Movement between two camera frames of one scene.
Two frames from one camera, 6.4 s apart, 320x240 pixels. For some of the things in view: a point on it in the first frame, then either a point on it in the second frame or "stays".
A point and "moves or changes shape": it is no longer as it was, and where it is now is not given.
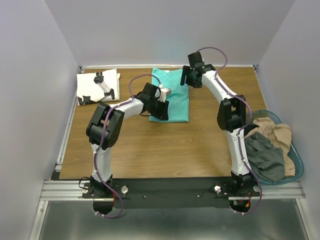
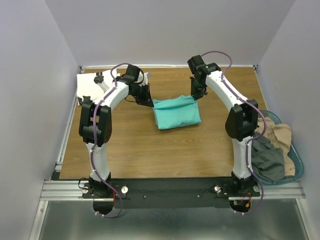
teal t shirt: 178,100 moves or changes shape
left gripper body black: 158,108 → 141,94
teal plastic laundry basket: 295,155 stays
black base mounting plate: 173,193 stays
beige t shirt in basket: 280,136 stays
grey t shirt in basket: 267,160 stays
